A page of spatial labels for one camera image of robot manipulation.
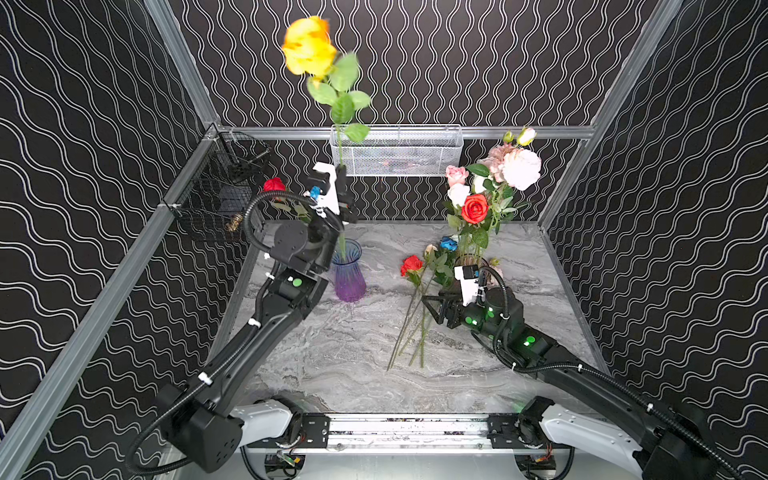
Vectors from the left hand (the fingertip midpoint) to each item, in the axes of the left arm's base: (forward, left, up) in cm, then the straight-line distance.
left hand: (345, 164), depth 57 cm
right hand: (-8, -19, -33) cm, 38 cm away
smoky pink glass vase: (+6, -31, -35) cm, 47 cm away
